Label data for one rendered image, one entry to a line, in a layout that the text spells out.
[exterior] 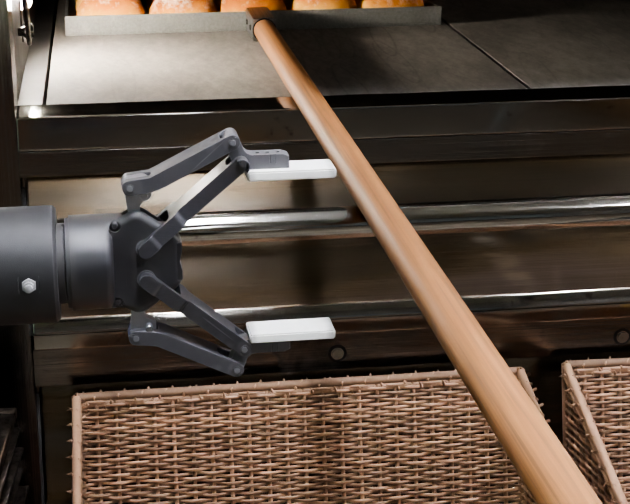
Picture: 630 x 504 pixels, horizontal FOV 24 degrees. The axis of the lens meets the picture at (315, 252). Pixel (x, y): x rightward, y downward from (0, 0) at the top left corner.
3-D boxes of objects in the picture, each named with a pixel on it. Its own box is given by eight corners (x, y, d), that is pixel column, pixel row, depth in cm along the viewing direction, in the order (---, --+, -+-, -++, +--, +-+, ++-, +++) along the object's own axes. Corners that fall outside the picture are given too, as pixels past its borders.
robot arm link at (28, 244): (-12, 348, 110) (-21, 233, 107) (-5, 293, 121) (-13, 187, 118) (69, 344, 111) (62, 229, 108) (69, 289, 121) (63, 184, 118)
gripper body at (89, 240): (60, 197, 116) (176, 192, 118) (66, 296, 119) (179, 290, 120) (59, 226, 109) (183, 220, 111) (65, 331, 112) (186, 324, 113)
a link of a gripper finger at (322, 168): (243, 171, 116) (243, 162, 115) (330, 167, 117) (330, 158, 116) (247, 182, 113) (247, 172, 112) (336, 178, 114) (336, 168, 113)
